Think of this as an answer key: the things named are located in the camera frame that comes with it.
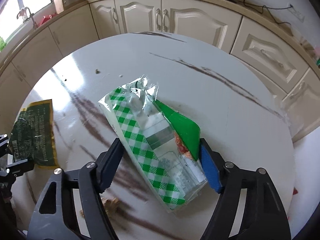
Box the dark green packet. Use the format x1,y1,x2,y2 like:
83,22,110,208
9,99,58,168

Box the green white checkered package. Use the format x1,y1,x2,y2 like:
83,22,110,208
98,76,207,211

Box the cream lower kitchen cabinets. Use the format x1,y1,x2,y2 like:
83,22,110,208
1,0,319,141

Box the chrome sink faucet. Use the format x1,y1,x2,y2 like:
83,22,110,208
16,7,38,29

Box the wooden cutting board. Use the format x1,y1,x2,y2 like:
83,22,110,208
54,0,65,14

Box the wall power socket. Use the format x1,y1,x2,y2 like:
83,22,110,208
288,3,305,23

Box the black power cable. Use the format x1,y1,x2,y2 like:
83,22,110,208
231,0,296,37

